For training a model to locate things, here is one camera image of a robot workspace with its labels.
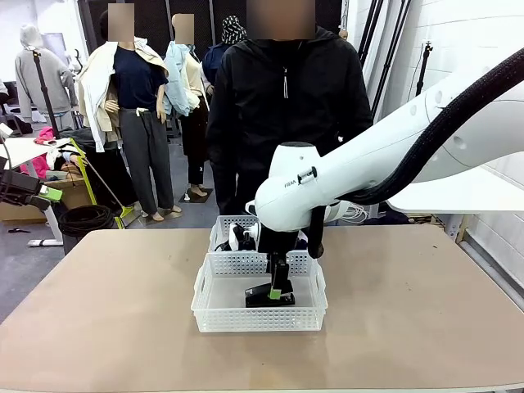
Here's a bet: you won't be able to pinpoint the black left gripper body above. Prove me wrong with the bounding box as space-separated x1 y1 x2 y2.
0 168 44 206

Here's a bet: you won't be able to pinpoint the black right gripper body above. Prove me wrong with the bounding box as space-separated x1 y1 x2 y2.
256 224 302 269

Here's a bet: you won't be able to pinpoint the black stapler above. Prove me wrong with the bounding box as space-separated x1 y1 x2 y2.
244 283 297 309

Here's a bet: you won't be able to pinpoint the brown cardboard box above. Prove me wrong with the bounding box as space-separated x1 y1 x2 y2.
0 175 96 224

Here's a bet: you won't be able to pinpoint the pink cloth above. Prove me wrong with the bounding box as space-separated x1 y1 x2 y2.
20 126 56 181

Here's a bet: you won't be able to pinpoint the white table with metal legs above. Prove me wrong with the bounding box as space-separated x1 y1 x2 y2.
0 137 73 249

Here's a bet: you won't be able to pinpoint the small white plastic basket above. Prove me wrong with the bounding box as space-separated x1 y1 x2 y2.
207 213 316 255

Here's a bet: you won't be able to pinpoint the large white plastic basket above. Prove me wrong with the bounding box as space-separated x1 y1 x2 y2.
191 250 329 333

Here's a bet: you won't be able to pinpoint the black light stand pole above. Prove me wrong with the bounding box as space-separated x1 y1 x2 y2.
31 48 61 140

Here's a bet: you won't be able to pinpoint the mannequin in grey hoodie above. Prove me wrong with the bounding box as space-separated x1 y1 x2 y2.
15 23 79 126

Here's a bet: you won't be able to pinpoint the mannequin with navy shirt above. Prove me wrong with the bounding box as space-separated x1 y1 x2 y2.
77 3 183 223

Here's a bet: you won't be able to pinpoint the person in black jacket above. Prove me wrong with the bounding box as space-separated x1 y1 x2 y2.
205 25 373 228

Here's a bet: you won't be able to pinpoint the mannequin with light blue jacket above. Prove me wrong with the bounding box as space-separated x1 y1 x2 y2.
162 12 215 202

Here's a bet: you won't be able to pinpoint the mannequin with patterned hood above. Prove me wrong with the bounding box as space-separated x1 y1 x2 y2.
201 15 249 89

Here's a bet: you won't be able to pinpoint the black leaning poles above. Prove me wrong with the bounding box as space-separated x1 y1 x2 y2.
357 0 413 124

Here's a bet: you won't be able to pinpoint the black tripod stand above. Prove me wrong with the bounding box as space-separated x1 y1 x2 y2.
415 40 435 97

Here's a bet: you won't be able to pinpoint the yellow-green frame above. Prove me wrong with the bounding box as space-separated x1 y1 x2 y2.
67 138 137 230

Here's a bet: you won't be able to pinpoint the black coiled cable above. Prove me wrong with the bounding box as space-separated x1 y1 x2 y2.
57 204 118 239

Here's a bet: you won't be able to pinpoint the white cable bundle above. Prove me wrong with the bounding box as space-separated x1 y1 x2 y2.
339 202 370 224

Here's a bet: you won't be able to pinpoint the black right arm cable sleeve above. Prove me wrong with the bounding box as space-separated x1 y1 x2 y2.
306 47 524 260

